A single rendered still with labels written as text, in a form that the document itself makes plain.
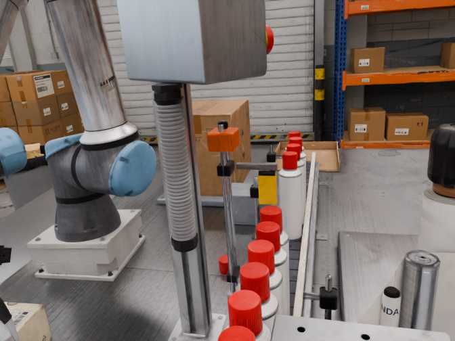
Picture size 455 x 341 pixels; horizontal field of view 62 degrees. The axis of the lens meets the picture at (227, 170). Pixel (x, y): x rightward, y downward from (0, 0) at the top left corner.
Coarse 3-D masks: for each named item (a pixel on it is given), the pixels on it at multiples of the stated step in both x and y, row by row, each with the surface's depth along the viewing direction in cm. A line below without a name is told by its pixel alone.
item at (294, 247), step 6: (306, 162) 142; (306, 168) 135; (306, 174) 130; (306, 180) 125; (306, 186) 120; (306, 192) 115; (306, 198) 111; (300, 240) 88; (294, 246) 86; (300, 246) 86; (294, 252) 83; (300, 252) 83; (294, 258) 81; (294, 264) 79; (294, 270) 77; (294, 276) 75; (294, 282) 73; (294, 288) 71; (294, 294) 70; (294, 300) 68
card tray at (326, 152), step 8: (280, 144) 177; (304, 144) 174; (312, 144) 173; (320, 144) 173; (328, 144) 172; (336, 144) 171; (280, 152) 173; (304, 152) 170; (312, 152) 170; (320, 152) 169; (328, 152) 168; (336, 152) 167; (280, 160) 161; (320, 160) 158; (328, 160) 157; (336, 160) 156; (280, 168) 151; (320, 168) 148; (328, 168) 148; (336, 168) 147
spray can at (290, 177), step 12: (288, 156) 82; (288, 168) 83; (288, 180) 83; (300, 180) 84; (288, 192) 84; (300, 192) 85; (288, 204) 85; (300, 204) 86; (288, 216) 86; (300, 216) 87; (288, 228) 87; (300, 228) 88; (288, 240) 88
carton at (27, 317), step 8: (8, 304) 68; (16, 304) 68; (24, 304) 68; (32, 304) 68; (40, 304) 68; (16, 312) 66; (24, 312) 66; (32, 312) 66; (40, 312) 67; (16, 320) 64; (24, 320) 64; (32, 320) 65; (40, 320) 67; (16, 328) 62; (24, 328) 63; (32, 328) 65; (40, 328) 67; (48, 328) 69; (24, 336) 63; (32, 336) 65; (40, 336) 67; (48, 336) 69
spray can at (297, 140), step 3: (291, 138) 96; (294, 138) 96; (297, 138) 96; (300, 138) 95; (291, 141) 95; (294, 141) 95; (297, 141) 94; (300, 141) 95; (300, 144) 95; (303, 153) 97; (303, 156) 95; (303, 159) 96
